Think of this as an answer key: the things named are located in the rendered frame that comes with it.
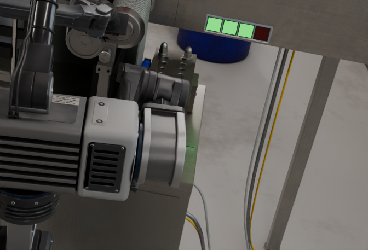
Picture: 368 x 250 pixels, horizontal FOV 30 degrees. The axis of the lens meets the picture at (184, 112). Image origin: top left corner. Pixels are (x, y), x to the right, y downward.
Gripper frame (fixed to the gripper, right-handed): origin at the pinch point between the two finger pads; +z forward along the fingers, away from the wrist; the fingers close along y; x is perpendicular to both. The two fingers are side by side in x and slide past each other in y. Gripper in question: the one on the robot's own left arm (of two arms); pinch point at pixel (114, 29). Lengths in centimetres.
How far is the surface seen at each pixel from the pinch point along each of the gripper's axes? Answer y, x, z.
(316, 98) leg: 77, 2, 69
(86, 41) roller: -9.7, -3.4, 7.9
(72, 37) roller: -14.7, -3.0, 7.6
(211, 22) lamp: 29.3, 16.9, 33.8
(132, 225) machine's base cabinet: 15, -61, 21
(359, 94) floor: 137, 49, 271
